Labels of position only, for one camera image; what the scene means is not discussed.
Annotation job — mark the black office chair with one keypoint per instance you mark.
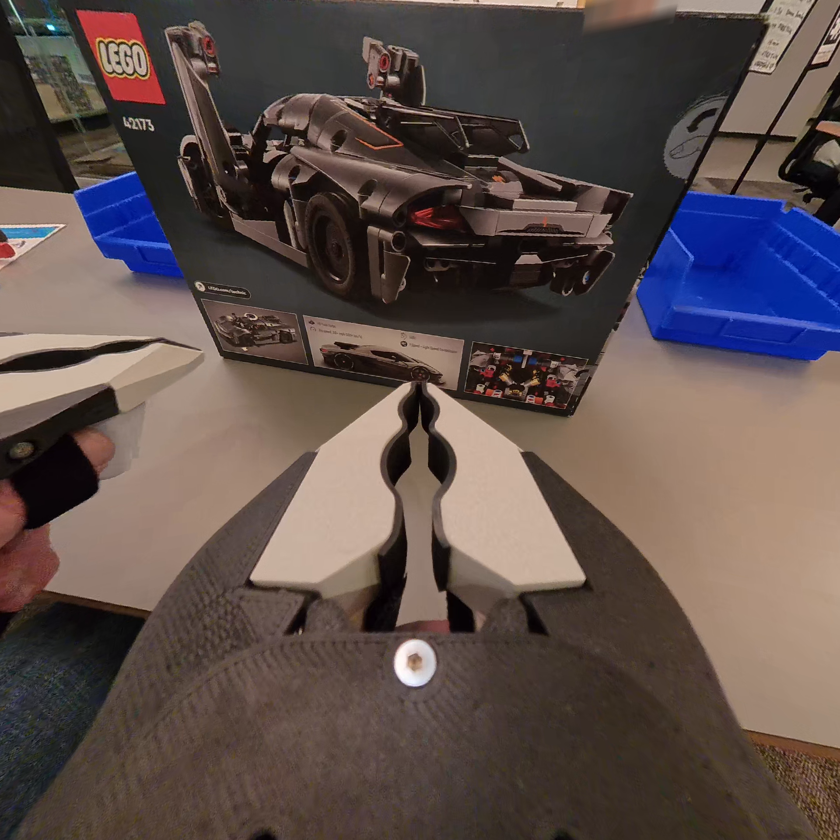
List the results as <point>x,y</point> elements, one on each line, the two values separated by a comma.
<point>817,157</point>

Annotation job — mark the printed paper sheet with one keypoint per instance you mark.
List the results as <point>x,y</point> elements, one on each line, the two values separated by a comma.
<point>26,246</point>

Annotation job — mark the person's left hand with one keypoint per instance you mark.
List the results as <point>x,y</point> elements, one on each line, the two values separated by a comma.
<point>26,564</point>

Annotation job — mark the black framed sign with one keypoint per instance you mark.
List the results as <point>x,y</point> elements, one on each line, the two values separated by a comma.
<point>828,29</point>

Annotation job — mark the dark lego car box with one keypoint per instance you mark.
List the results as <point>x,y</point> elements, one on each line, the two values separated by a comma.
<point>407,197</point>

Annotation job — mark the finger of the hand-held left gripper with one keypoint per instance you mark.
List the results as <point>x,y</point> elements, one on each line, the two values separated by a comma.
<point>157,367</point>
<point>59,346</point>

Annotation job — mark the blue plastic bin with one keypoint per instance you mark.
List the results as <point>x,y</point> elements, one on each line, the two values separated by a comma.
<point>124,223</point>
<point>741,282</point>

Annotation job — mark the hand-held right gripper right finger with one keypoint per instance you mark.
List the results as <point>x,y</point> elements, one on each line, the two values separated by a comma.
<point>505,518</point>

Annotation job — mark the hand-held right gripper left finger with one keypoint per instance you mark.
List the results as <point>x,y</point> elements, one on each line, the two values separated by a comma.
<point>328,518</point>

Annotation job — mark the white handwritten sign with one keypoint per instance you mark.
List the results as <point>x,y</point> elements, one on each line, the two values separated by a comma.
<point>781,36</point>

